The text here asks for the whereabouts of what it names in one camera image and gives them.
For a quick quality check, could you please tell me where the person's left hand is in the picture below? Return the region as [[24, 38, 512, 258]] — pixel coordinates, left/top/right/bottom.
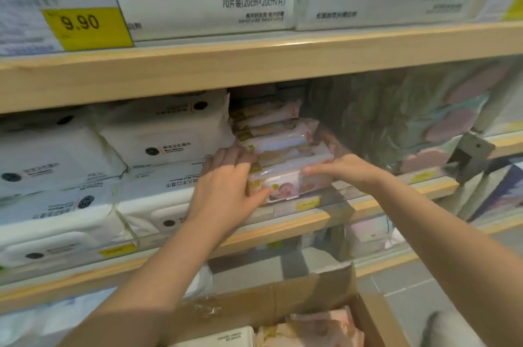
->
[[186, 146, 272, 237]]

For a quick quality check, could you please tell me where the person's right hand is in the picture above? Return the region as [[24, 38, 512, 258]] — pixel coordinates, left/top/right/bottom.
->
[[302, 132, 395, 196]]

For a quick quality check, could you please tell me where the white wet wipes packet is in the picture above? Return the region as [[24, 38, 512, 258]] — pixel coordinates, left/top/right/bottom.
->
[[92, 89, 236, 170], [116, 161, 213, 237], [0, 113, 127, 201], [169, 326, 256, 347], [0, 179, 125, 268]]

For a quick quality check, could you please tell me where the green pink tissue bundle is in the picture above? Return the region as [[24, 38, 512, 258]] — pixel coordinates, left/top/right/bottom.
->
[[308, 59, 515, 174]]

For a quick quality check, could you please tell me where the brown cardboard box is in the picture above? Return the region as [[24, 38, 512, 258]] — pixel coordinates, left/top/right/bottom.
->
[[161, 263, 409, 347]]

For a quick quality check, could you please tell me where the wooden store shelving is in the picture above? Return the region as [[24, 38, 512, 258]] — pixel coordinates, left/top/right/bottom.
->
[[0, 20, 523, 315]]

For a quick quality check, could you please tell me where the person's left forearm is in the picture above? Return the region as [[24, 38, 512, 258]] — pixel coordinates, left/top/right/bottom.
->
[[57, 214, 229, 347]]

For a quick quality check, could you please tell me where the person's right forearm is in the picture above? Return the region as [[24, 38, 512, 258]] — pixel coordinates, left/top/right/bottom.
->
[[378, 177, 523, 347]]

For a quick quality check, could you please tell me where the neighbouring wooden shelf unit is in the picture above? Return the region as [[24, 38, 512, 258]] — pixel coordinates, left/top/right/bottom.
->
[[445, 130, 523, 237]]

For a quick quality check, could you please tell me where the white pack with blue print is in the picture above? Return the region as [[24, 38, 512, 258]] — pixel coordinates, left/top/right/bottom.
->
[[179, 264, 214, 301]]

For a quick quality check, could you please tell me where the white shoe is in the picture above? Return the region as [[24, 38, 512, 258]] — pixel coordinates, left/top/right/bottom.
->
[[419, 309, 487, 347]]

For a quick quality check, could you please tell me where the clear pack with red print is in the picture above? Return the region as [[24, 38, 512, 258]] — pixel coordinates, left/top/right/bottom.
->
[[0, 287, 119, 347]]

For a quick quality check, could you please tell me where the grey metal shelf bracket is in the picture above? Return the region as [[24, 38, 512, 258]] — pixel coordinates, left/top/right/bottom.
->
[[445, 132, 497, 185]]

